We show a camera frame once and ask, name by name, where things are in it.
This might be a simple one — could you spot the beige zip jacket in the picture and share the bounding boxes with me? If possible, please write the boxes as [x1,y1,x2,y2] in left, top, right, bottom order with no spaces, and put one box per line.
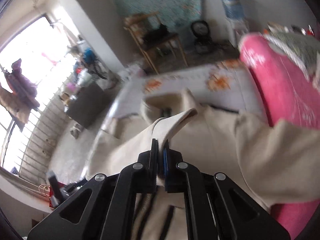
[86,87,320,240]

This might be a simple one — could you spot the dark low cabinet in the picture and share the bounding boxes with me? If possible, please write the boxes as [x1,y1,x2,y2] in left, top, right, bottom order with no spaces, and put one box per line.
[66,82,107,128]

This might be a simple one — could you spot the pink floral blanket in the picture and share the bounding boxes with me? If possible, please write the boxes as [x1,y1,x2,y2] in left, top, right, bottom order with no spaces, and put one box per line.
[239,33,319,239]

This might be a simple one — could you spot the black bag on chair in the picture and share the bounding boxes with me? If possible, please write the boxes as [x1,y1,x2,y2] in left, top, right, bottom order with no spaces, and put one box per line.
[143,24,170,45]

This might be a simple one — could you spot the white water dispenser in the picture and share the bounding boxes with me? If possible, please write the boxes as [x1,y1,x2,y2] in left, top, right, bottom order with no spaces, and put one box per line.
[226,18,249,48]

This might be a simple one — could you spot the grey patterned pillow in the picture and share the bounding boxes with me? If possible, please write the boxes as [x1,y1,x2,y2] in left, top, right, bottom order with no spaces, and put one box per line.
[263,32,319,82]

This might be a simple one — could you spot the wooden chair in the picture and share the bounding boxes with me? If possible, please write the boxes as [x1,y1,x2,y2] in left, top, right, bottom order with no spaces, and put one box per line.
[124,11,189,74]

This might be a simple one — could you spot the blue water bottle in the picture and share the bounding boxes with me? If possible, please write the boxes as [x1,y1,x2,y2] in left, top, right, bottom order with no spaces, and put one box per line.
[221,0,245,20]

